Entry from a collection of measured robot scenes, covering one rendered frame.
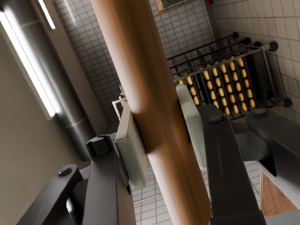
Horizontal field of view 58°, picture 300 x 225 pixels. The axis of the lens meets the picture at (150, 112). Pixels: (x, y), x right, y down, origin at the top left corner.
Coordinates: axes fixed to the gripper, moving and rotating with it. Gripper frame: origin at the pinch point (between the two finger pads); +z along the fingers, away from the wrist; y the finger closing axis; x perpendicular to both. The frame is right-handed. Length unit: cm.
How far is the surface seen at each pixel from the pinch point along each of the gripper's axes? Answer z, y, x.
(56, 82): 286, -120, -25
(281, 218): 84, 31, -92
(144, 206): 204, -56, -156
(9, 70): 255, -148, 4
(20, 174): 187, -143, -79
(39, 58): 284, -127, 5
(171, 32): 497, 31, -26
